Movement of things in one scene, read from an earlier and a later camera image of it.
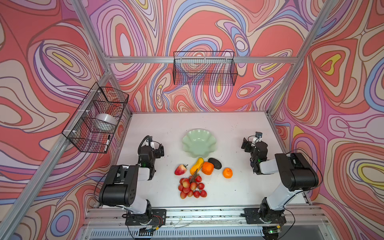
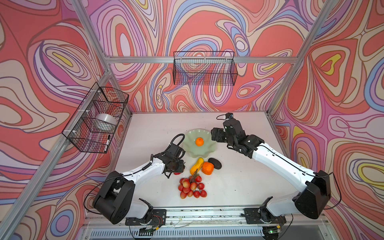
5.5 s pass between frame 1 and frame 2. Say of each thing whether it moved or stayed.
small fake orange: moved
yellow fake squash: stayed
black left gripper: moved
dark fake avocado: stayed
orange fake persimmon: stayed
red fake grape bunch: stayed
